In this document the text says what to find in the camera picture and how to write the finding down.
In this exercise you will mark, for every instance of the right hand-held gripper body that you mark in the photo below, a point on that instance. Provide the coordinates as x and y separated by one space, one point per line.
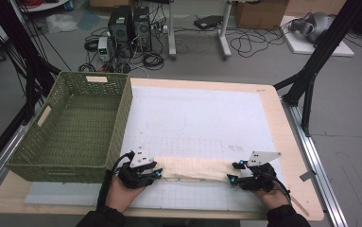
259 179

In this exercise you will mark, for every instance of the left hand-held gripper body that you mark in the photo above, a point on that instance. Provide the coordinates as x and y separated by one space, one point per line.
134 178

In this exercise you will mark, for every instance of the cream patterned cloth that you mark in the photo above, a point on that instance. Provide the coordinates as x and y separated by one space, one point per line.
197 168

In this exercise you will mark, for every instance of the green woven basket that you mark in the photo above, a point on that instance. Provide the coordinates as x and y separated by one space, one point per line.
74 142

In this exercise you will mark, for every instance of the person's left hand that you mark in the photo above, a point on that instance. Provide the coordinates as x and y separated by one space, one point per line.
122 197

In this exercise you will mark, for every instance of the person's right hand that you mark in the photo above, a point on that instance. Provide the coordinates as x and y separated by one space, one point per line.
274 197

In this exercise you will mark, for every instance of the grey tape piece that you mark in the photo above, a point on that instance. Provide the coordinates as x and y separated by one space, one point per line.
307 175

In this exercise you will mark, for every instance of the thin wooden stick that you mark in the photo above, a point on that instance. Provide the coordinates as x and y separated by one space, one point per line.
301 206

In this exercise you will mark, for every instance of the white grid mat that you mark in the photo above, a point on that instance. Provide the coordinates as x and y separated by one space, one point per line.
200 107

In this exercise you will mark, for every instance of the white power supply unit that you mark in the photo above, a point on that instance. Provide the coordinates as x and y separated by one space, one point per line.
103 48

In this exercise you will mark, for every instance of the white desk leg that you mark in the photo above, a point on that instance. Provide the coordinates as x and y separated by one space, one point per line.
224 34
172 31

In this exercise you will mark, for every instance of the white floor board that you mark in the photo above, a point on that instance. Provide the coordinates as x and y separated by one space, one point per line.
301 47

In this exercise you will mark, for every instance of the white power strip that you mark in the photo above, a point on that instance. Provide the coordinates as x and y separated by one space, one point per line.
160 29

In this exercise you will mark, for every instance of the small black computer tower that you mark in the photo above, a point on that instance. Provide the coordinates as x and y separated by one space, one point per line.
142 28

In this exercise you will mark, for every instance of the large black computer tower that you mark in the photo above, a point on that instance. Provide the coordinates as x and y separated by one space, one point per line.
120 30

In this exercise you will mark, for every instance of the black flat device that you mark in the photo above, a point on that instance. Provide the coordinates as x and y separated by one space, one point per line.
208 22

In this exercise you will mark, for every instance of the brown cardboard box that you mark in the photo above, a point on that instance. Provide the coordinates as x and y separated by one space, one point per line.
260 14

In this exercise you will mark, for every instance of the clear plastic bag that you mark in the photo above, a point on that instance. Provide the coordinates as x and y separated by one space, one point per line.
62 22

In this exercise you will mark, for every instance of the black frame stand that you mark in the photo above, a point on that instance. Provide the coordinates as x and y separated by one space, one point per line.
27 63
314 60

